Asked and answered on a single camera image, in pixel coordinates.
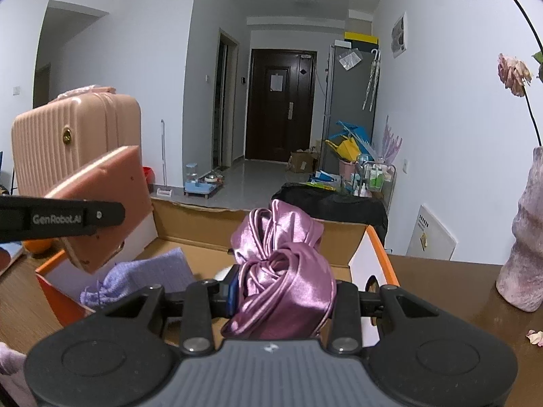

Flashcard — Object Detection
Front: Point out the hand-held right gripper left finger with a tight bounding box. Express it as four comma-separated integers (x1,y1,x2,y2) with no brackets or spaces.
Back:
104,269,238,354

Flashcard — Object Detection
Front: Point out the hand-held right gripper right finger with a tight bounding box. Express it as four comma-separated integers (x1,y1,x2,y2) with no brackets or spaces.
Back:
320,280,439,354

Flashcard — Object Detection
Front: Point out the pink sponge block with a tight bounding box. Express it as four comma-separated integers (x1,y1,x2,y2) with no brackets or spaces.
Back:
44,145,154,275

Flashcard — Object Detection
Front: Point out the purple drawstring pouch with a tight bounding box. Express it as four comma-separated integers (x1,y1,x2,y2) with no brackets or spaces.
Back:
80,248,196,308

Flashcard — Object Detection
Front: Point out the purple satin cloth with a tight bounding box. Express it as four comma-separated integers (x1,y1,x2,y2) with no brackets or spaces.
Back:
222,199,338,341

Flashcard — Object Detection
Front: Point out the red cardboard box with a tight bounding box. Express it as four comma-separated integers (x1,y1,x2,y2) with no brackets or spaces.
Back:
35,197,400,348

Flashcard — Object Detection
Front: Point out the orange fruit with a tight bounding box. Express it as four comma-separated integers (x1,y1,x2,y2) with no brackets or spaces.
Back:
23,239,54,255

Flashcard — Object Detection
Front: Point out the pink ribbed suitcase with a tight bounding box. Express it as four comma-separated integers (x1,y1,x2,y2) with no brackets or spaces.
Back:
11,93,143,198

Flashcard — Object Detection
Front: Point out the black bag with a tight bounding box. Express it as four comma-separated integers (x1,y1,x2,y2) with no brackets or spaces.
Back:
271,182,389,247

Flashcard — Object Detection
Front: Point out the white flat board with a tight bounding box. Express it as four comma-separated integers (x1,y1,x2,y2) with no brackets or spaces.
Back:
406,203,459,260

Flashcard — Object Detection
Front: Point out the pet water feeder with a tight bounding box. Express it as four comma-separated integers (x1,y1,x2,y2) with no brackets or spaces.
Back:
184,163,225,198

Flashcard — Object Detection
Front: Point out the white mop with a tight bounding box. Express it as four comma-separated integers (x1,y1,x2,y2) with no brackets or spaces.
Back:
157,119,174,198

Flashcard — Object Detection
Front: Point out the colourful packets pile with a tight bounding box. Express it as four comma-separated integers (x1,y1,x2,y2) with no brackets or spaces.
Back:
307,170,344,191

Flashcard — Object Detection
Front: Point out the pink fluffy cloth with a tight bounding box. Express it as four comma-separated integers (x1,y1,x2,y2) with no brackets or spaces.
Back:
63,86,116,96

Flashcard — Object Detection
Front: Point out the pink plastic basket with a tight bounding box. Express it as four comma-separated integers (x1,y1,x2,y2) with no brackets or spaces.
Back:
338,158,357,182

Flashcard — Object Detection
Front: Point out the cardboard box on floor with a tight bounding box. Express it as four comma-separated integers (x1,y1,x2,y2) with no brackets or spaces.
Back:
288,149,321,174

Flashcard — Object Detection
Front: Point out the pale purple fuzzy cloth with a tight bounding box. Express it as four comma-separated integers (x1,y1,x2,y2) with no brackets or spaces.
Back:
0,343,37,407

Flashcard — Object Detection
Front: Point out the blue and yellow toy pile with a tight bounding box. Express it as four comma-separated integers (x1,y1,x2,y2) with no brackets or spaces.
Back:
326,121,374,162

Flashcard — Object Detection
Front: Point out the purple feather decoration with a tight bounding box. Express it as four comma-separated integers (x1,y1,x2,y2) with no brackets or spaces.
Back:
382,114,403,164

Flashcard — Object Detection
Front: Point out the pink ceramic vase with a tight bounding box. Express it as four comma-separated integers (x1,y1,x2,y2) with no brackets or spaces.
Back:
496,145,543,313

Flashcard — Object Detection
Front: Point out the dark wooden door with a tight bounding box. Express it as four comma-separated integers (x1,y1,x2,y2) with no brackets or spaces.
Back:
245,49,318,164

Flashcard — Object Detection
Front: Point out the grey refrigerator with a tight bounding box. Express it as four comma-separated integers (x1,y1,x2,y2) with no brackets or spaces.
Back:
321,44,378,174

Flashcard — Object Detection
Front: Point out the folded white umbrella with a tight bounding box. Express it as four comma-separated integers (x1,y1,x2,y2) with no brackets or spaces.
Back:
362,49,381,112

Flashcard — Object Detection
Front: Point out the clear plastic bag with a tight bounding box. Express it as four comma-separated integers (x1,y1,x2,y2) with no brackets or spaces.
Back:
338,49,363,71

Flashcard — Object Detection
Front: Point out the yellow and black box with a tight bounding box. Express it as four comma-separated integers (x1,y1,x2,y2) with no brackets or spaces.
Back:
344,32,379,47

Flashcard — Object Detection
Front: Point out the bunch of dried pink roses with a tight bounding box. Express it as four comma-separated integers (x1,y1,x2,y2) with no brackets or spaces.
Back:
449,0,543,147

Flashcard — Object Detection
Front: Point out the wire cart with bottles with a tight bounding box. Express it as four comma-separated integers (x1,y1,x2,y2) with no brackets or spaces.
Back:
351,155,396,200

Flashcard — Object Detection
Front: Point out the white wall panel box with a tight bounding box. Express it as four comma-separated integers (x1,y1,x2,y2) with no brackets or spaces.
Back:
390,13,409,59

